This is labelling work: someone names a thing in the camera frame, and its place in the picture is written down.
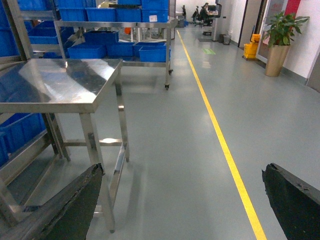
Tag small stainless steel table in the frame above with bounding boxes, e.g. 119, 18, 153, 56
0, 59, 130, 233

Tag green potted plant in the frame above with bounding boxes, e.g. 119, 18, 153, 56
263, 11, 310, 48

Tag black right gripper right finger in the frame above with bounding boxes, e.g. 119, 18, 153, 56
262, 163, 320, 240

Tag steel wheeled cart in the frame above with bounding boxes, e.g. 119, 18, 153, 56
54, 18, 178, 90

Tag gold plant pot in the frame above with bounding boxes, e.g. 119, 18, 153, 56
264, 45, 291, 77

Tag green floor sign sticker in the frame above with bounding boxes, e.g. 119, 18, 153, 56
202, 48, 216, 55

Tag steel flow rack shelf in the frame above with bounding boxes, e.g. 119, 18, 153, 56
0, 0, 73, 191

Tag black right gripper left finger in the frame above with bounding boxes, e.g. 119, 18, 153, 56
0, 163, 104, 240

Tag yellow mop bucket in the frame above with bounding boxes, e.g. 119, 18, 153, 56
242, 34, 261, 61

